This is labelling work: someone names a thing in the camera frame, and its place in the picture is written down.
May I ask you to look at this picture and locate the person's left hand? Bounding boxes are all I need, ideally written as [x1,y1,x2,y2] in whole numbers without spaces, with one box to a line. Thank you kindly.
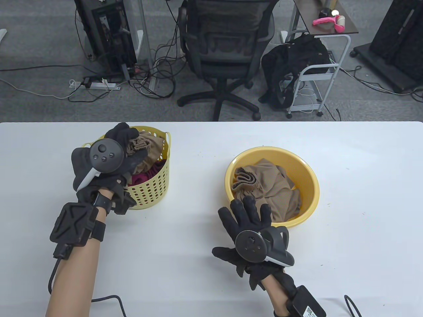
[77,122,148,204]

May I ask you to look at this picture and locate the person's right hand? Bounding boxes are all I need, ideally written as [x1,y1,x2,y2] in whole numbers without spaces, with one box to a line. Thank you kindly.
[211,196,296,293]

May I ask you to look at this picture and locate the tan shorts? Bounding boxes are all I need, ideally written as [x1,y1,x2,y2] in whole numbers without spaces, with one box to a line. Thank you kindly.
[126,132,165,174]
[231,158,302,222]

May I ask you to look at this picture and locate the maroon shorts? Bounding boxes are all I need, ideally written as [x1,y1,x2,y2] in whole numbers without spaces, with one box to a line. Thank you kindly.
[132,159,167,185]

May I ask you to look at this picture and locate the black mesh forearm pack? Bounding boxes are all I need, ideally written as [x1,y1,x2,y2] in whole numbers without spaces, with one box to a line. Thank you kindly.
[50,202,98,260]

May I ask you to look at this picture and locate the person's left forearm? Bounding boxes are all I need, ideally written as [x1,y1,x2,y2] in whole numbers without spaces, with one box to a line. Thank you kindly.
[46,188,114,317]

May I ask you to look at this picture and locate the dark grey tracking controller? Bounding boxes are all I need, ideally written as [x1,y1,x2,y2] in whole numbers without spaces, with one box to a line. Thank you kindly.
[235,226,294,267]
[71,139,125,192]

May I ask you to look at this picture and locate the white power strip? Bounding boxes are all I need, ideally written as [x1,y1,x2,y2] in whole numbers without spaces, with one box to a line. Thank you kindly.
[69,79,121,90]

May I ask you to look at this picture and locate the yellow perforated plastic basket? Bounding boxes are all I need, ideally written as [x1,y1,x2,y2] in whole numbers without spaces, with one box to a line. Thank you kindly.
[81,126,172,209]

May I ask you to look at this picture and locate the yellow plastic basin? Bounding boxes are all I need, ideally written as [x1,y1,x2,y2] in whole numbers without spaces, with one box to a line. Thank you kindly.
[225,146,320,229]

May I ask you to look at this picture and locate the black wrist band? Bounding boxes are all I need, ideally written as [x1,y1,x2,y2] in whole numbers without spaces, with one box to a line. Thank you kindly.
[94,193,113,213]

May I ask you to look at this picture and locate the black computer tower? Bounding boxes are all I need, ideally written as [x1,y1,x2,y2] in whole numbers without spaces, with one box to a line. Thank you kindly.
[74,0,137,76]

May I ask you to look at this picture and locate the black power pack box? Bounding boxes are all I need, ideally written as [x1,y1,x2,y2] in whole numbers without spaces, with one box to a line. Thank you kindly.
[286,286,326,317]

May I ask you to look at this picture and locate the black office chair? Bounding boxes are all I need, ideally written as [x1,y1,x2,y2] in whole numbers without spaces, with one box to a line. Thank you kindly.
[177,0,276,122]

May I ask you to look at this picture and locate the black backpack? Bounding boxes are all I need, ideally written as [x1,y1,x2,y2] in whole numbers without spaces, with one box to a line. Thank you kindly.
[259,33,331,109]

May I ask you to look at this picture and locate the white cart with brown top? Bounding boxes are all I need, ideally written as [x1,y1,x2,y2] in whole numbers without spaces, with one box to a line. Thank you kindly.
[286,0,359,119]

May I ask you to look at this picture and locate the pink plastic gadget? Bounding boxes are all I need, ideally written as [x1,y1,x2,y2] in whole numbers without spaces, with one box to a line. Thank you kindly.
[313,15,346,32]

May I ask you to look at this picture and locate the black rolling stand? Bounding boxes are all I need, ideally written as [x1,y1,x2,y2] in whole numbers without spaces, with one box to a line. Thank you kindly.
[350,0,423,93]

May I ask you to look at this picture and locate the tangle of black floor cables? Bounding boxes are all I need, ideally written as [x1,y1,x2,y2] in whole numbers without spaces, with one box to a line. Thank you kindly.
[131,0,190,99]

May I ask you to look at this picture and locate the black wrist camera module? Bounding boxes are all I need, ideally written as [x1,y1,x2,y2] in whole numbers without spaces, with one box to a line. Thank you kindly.
[114,192,136,215]

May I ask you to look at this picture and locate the black elastic forearm strap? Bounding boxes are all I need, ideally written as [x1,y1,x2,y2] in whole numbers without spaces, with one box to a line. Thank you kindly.
[91,221,106,241]

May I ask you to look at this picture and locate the thick black power cable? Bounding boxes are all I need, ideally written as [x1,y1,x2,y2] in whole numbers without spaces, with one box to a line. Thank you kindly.
[344,295,361,317]

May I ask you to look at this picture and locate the thin black cable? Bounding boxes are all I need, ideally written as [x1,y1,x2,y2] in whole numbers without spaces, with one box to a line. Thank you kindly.
[48,258,128,317]

